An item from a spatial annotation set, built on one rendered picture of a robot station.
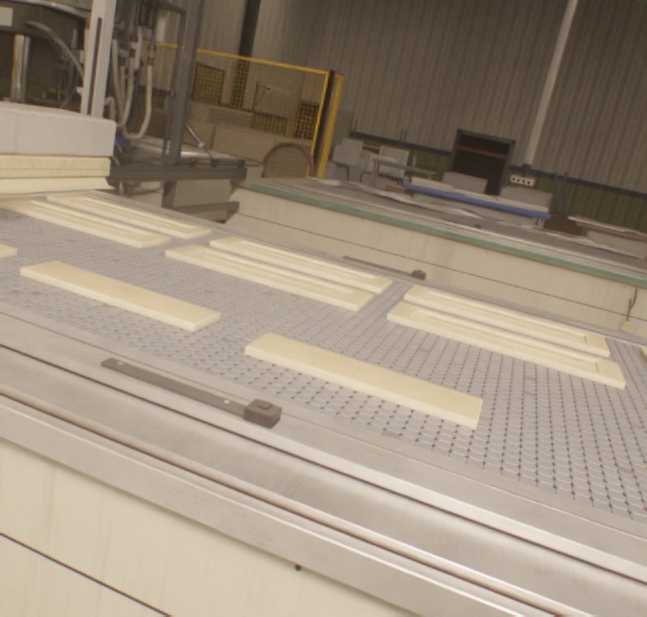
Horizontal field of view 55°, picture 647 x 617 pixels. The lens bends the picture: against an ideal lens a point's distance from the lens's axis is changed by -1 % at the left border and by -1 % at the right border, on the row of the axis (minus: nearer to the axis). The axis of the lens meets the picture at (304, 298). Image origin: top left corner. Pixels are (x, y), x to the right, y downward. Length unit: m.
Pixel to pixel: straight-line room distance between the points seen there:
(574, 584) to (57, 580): 0.87
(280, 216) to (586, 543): 4.50
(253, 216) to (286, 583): 4.51
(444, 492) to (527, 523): 0.12
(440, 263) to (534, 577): 4.13
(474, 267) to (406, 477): 4.00
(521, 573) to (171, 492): 0.50
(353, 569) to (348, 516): 0.07
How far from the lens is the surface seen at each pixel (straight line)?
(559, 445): 1.33
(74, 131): 3.11
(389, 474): 1.02
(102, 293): 1.55
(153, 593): 1.19
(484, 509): 1.01
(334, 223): 5.12
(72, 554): 1.25
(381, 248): 5.04
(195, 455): 1.00
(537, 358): 1.81
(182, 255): 2.04
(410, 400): 1.27
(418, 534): 0.95
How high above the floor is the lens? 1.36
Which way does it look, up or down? 15 degrees down
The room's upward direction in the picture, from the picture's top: 12 degrees clockwise
